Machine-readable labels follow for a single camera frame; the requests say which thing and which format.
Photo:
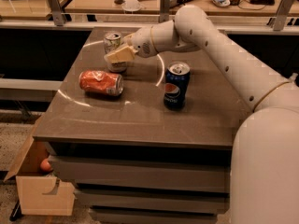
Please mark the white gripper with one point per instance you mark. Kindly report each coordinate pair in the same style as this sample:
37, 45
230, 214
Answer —
142, 44

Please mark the white green 7up can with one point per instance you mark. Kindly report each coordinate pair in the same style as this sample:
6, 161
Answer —
113, 40

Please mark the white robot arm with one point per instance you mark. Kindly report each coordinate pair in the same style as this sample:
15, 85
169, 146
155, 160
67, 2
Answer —
264, 179

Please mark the crushed orange soda can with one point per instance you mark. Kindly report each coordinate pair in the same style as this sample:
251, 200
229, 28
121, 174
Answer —
101, 82

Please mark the blue pepsi can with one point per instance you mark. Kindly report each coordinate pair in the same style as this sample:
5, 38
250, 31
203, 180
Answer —
177, 77

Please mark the grey drawer cabinet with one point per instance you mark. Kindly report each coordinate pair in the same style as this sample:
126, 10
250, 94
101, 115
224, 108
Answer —
132, 159

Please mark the orange ball in box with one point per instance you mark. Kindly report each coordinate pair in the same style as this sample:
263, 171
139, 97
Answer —
45, 166

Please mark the cardboard box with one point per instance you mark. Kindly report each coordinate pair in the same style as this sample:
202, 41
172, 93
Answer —
39, 193

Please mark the metal bracket middle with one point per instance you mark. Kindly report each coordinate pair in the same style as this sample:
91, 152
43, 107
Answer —
164, 10

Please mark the metal bracket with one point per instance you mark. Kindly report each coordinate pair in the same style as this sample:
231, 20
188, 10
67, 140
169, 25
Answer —
282, 14
57, 12
164, 10

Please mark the metal bracket left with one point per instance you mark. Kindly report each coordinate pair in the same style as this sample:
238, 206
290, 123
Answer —
57, 12

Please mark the metal bracket right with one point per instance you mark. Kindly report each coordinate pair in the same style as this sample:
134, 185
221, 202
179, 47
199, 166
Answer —
282, 14

